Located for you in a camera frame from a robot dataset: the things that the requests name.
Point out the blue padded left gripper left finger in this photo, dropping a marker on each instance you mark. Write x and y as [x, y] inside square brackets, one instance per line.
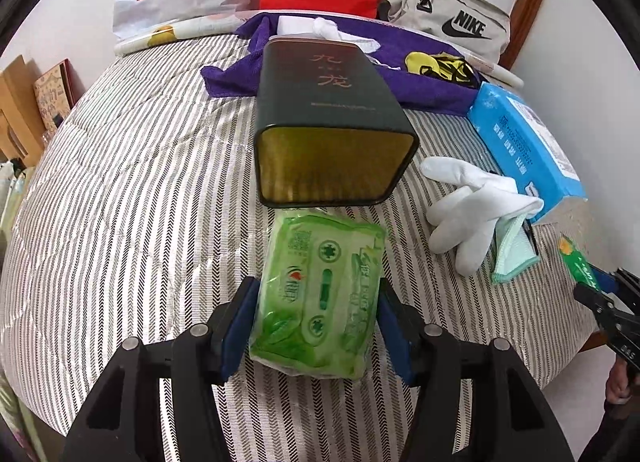
[237, 325]

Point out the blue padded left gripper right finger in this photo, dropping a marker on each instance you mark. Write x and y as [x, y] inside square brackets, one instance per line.
[398, 346]

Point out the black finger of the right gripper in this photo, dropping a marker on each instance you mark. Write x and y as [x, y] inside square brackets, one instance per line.
[608, 317]
[606, 281]

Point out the green snack packet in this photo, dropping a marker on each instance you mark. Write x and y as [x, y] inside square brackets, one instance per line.
[577, 264]

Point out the green wet wipes pack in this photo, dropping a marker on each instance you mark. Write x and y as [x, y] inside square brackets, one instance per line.
[318, 295]

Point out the light green cloth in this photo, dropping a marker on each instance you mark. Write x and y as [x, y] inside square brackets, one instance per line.
[515, 250]

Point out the white glove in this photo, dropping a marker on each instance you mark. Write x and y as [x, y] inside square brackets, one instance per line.
[466, 219]

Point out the yellow black pouch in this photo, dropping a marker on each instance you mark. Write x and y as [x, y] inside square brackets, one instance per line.
[443, 66]

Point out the white sponge block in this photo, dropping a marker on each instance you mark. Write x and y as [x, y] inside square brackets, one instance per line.
[296, 26]

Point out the person's right hand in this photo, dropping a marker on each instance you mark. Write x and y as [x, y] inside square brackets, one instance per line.
[619, 389]

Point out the striped quilted mattress cover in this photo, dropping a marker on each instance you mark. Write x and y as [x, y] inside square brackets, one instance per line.
[143, 216]

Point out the blue tissue pack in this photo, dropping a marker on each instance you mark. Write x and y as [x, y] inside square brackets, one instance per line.
[525, 150]

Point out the dark green tin box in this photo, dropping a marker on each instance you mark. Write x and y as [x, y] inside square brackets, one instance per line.
[328, 131]

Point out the purple towel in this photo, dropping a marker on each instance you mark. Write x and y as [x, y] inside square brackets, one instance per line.
[411, 90]

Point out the brown patterned gift box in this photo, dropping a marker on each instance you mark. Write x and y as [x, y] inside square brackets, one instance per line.
[54, 95]

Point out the grey Nike bag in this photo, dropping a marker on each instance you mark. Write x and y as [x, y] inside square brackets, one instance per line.
[477, 25]

